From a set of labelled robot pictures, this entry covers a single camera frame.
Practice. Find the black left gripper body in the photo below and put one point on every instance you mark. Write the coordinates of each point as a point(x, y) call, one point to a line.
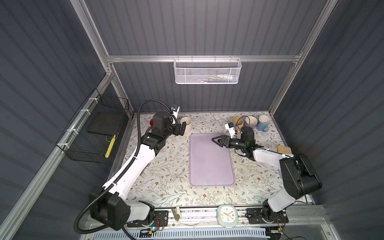
point(175, 130)

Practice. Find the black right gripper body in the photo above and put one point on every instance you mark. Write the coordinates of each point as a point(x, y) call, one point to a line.
point(234, 143)

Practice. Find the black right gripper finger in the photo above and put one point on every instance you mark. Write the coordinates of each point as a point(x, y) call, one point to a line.
point(219, 138)
point(220, 143)

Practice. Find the white mug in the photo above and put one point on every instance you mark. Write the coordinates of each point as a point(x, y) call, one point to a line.
point(188, 122)

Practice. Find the beige ceramic teapot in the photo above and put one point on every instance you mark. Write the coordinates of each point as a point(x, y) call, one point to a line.
point(238, 124)

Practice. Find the purple mug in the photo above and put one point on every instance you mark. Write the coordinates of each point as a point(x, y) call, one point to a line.
point(251, 121)

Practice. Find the blue mug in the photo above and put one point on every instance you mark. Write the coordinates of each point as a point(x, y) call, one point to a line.
point(263, 123)

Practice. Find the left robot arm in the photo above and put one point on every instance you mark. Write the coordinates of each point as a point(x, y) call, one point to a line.
point(108, 204)

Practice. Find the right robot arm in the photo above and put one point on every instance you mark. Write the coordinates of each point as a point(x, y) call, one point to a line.
point(297, 173)

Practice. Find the lavender plastic tray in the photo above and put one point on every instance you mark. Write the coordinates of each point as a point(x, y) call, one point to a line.
point(210, 164)

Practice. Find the yellow calculator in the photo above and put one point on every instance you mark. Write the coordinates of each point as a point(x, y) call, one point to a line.
point(284, 150)

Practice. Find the mint alarm clock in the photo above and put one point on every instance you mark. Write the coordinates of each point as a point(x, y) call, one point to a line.
point(227, 216)

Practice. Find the yellow marker in basket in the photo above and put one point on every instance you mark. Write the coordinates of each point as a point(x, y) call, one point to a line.
point(110, 147)

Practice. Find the white wire basket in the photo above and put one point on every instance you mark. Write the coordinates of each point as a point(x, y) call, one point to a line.
point(207, 71)

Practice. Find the black wire basket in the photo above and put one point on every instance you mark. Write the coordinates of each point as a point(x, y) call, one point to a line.
point(87, 138)

